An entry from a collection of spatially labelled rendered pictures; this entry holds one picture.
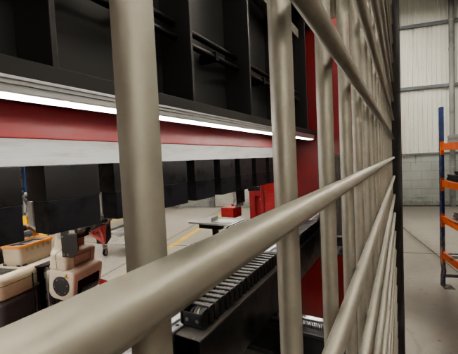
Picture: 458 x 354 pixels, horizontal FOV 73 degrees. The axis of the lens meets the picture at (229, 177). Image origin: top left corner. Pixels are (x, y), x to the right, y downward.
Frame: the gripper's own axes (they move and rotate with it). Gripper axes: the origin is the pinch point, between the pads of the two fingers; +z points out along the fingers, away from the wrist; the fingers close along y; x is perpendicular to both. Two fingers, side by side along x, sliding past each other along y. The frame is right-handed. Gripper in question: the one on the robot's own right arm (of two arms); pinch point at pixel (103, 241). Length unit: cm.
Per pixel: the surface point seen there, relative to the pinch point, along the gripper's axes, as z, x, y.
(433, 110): 49, -384, 732
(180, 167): -9, -53, -8
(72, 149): -19, -47, -51
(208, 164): -7, -57, 10
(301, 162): 11, -86, 125
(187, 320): 29, -60, -60
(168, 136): -20, -57, -14
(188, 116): -15, -73, -34
